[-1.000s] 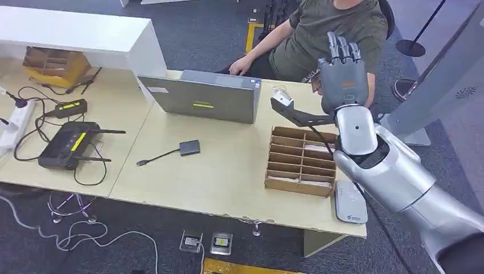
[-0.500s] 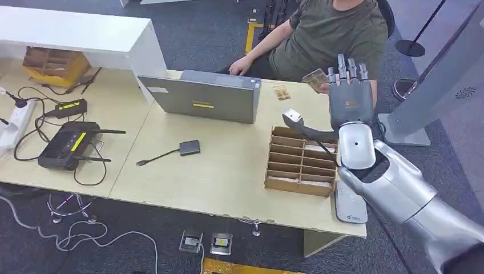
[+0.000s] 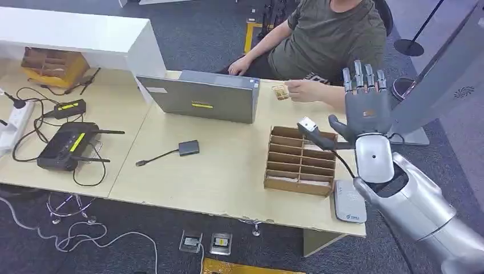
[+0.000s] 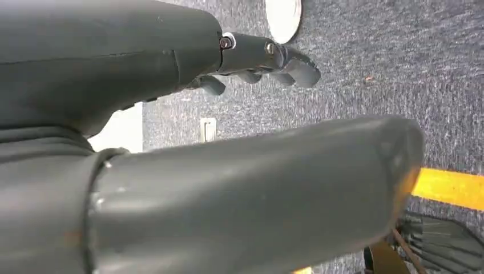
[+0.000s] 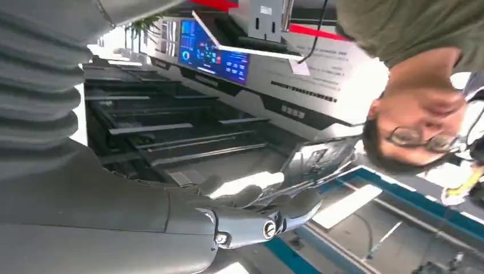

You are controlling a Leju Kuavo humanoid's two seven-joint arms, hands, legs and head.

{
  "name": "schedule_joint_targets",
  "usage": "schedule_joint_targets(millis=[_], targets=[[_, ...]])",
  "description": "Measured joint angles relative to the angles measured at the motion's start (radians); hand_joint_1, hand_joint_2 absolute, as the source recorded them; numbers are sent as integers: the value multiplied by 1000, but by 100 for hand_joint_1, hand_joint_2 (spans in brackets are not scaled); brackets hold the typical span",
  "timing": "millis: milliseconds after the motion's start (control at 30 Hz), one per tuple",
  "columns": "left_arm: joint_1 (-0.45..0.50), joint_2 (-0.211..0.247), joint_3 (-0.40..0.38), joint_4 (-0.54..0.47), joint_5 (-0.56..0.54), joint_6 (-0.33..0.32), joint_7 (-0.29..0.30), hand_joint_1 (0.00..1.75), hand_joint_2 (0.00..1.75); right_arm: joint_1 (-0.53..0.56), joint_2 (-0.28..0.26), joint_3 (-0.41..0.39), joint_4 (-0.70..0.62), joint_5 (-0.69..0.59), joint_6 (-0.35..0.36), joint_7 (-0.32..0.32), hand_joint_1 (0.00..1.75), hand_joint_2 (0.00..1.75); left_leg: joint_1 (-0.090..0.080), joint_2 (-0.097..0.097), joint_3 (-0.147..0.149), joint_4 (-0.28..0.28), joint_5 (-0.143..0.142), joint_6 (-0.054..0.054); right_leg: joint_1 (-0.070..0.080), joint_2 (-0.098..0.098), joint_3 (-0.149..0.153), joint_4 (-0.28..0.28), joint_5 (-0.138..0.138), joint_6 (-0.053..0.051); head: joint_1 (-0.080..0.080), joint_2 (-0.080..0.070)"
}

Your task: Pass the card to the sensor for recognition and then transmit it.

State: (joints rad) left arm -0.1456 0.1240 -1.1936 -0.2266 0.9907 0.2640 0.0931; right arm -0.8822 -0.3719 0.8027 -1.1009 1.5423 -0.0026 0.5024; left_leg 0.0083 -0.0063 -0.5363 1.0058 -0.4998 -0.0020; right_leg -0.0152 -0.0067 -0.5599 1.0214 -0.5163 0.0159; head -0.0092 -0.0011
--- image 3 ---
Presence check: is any person's left hand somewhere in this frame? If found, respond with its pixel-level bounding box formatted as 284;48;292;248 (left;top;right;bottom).
284;79;323;104

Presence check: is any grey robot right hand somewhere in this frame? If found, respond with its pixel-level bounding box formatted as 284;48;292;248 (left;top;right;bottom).
328;59;394;146

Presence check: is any person's right hand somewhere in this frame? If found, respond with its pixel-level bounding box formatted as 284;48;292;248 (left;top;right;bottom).
227;55;253;76

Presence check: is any printed card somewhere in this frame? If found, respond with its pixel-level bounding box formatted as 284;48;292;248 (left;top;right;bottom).
271;83;291;102

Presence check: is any round black stanchion base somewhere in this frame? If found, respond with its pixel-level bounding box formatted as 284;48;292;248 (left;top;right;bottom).
390;77;417;102

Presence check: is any grey laptop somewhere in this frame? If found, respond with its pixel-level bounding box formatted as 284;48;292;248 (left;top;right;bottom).
136;69;261;125

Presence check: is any person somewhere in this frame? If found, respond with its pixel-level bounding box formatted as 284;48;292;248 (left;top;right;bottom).
227;0;389;113

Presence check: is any black tripod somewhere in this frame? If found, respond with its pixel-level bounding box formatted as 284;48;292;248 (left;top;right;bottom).
257;0;300;41

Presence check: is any wooden card box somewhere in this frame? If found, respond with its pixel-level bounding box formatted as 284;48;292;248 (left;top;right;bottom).
263;125;339;198

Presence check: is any grey kiosk stand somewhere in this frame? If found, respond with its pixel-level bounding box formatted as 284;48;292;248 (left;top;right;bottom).
385;0;484;147

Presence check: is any white card reader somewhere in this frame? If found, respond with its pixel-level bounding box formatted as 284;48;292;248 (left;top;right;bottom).
333;179;368;224

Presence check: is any black chair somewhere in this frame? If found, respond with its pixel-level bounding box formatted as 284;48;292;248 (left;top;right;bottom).
374;0;394;38

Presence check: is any pale wooden desk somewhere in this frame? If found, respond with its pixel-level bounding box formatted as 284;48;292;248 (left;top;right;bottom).
0;68;367;259

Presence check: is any white desk shelf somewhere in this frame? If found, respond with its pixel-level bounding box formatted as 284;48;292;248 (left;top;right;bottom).
0;6;167;103

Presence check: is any floor socket with yellow label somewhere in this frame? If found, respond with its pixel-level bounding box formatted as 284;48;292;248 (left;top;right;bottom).
209;232;233;257

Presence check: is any small black labelled device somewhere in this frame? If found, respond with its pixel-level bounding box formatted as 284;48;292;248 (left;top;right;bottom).
42;98;87;120

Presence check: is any wooden box on yellow base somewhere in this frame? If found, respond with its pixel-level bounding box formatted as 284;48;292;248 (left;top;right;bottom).
19;46;91;90

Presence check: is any yellow floor mat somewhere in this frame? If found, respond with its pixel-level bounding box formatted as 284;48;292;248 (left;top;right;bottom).
201;257;306;274

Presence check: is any black router with antennas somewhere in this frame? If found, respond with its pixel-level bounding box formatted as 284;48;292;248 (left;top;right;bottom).
36;121;126;173

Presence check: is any white power strip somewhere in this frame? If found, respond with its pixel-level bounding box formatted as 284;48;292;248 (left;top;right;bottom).
0;100;35;153

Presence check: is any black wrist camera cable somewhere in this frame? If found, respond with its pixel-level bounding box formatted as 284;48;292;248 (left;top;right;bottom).
332;150;358;179

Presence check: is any black stanchion post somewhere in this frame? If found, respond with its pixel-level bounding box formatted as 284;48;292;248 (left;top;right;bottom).
393;0;447;58

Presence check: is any black adapter with cable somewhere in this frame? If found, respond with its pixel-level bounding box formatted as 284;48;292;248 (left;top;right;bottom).
135;139;200;168

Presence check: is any floor socket with cable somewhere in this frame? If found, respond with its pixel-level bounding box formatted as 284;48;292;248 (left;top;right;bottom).
178;230;204;255

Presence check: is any wire metal stand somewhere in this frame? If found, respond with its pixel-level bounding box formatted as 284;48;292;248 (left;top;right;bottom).
46;192;98;226

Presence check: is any white floor cable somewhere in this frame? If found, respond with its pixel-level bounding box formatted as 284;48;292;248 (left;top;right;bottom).
0;196;159;274

